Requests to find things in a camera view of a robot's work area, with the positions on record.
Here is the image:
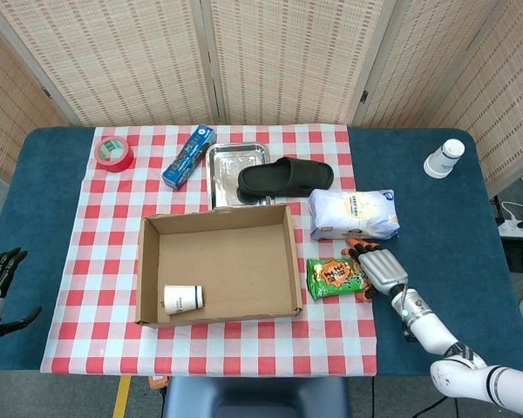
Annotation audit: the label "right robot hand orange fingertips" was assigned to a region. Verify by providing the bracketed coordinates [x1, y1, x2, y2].
[340, 237, 410, 302]

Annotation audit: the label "green snack bag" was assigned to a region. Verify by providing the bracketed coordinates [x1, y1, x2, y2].
[305, 256, 374, 301]

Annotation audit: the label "white tissue pack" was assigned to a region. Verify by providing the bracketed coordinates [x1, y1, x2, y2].
[308, 188, 401, 242]

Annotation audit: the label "small white paper cup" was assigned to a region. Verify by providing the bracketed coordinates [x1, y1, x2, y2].
[163, 284, 205, 316]

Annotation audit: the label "upturned white paper cup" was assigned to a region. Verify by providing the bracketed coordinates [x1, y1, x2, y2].
[423, 138, 466, 180]

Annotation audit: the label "brown cardboard box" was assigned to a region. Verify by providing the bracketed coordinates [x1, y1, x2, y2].
[134, 203, 304, 328]

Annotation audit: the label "blue cling film box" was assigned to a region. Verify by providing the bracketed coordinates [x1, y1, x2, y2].
[161, 124, 218, 192]

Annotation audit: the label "blue table cover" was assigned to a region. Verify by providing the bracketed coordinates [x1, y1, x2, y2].
[0, 125, 523, 379]

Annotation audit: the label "red white checkered tablecloth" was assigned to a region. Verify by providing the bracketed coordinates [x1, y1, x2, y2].
[39, 124, 379, 378]

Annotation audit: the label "black slipper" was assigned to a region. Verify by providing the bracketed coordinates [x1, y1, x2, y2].
[236, 157, 335, 204]

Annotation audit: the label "white power strip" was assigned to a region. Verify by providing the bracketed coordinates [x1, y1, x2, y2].
[498, 219, 523, 239]

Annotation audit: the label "dark blue chair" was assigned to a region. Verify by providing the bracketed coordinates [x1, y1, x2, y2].
[162, 374, 350, 418]

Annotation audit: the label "metal tray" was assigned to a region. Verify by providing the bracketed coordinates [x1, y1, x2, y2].
[205, 142, 284, 209]

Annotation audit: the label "woven folding screen panel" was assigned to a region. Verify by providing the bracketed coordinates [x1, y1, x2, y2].
[199, 0, 400, 127]
[351, 0, 506, 130]
[431, 0, 523, 198]
[0, 12, 69, 184]
[0, 0, 222, 128]

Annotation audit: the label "red tape roll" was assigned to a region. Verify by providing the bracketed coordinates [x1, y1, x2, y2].
[93, 135, 135, 173]

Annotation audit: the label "white cable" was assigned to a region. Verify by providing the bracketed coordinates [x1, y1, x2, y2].
[500, 173, 523, 224]

